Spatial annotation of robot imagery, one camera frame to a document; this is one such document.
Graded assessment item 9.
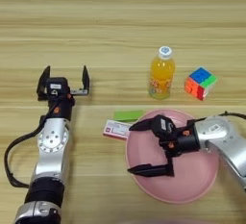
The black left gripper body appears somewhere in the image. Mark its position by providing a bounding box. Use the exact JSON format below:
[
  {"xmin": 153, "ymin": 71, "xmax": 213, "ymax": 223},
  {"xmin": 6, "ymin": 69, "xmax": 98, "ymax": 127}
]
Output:
[{"xmin": 45, "ymin": 87, "xmax": 90, "ymax": 122}]

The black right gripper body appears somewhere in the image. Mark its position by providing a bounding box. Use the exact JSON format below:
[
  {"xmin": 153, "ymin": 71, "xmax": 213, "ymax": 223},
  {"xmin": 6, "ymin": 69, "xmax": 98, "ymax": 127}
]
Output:
[{"xmin": 159, "ymin": 118, "xmax": 202, "ymax": 172}]

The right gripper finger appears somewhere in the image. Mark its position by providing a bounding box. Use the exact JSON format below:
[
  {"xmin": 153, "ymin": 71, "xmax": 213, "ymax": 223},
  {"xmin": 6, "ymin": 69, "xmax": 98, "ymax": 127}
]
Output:
[
  {"xmin": 128, "ymin": 115, "xmax": 161, "ymax": 133},
  {"xmin": 126, "ymin": 162, "xmax": 176, "ymax": 179}
]

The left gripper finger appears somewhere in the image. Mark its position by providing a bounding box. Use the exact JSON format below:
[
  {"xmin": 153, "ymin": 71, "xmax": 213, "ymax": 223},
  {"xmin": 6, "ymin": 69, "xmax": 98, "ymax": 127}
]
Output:
[
  {"xmin": 36, "ymin": 64, "xmax": 52, "ymax": 102},
  {"xmin": 81, "ymin": 64, "xmax": 91, "ymax": 96}
]

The white and red card box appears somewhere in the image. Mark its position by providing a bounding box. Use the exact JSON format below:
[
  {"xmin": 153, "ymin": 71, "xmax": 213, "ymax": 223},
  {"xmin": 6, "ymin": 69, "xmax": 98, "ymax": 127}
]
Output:
[{"xmin": 102, "ymin": 119, "xmax": 134, "ymax": 141}]

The pink round plate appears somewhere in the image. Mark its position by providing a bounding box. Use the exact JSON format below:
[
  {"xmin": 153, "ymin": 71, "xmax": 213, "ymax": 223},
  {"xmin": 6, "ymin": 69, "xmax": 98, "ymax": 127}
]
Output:
[{"xmin": 124, "ymin": 108, "xmax": 221, "ymax": 205}]

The orange juice bottle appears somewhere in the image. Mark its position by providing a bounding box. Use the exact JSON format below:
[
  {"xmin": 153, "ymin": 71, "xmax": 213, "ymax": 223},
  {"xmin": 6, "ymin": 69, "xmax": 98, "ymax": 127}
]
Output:
[{"xmin": 148, "ymin": 45, "xmax": 177, "ymax": 101}]

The multicolour puzzle cube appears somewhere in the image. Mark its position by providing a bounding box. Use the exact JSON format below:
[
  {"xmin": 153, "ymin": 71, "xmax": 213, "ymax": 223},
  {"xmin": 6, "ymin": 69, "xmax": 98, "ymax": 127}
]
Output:
[{"xmin": 184, "ymin": 66, "xmax": 219, "ymax": 102}]

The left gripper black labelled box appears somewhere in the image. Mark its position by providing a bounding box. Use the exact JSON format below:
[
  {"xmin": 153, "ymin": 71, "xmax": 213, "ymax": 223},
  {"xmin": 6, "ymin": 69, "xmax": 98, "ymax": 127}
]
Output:
[{"xmin": 45, "ymin": 76, "xmax": 71, "ymax": 100}]

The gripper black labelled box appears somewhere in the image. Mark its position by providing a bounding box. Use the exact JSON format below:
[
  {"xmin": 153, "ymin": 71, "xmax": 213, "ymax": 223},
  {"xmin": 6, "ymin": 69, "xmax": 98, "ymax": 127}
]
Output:
[
  {"xmin": 152, "ymin": 114, "xmax": 177, "ymax": 139},
  {"xmin": 45, "ymin": 76, "xmax": 71, "ymax": 100}
]

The green rectangular block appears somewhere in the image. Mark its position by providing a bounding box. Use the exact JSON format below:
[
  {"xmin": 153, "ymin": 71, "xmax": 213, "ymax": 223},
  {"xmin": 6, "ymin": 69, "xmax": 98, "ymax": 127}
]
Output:
[{"xmin": 113, "ymin": 109, "xmax": 145, "ymax": 123}]

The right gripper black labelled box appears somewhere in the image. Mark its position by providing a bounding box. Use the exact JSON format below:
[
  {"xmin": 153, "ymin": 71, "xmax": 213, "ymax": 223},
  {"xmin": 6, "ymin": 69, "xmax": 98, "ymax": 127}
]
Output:
[{"xmin": 152, "ymin": 114, "xmax": 177, "ymax": 139}]

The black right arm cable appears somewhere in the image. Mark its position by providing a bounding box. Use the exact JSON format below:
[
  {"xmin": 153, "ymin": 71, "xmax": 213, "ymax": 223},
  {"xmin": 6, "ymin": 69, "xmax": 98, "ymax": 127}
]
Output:
[{"xmin": 187, "ymin": 111, "xmax": 246, "ymax": 124}]

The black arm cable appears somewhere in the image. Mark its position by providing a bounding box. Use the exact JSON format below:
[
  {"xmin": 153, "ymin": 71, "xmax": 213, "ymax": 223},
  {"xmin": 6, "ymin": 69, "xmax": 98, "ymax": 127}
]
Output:
[
  {"xmin": 3, "ymin": 113, "xmax": 54, "ymax": 189},
  {"xmin": 187, "ymin": 111, "xmax": 246, "ymax": 124}
]

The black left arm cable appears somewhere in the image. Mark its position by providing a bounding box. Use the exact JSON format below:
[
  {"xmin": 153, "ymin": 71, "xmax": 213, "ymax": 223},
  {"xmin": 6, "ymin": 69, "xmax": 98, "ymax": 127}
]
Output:
[{"xmin": 3, "ymin": 113, "xmax": 54, "ymax": 189}]

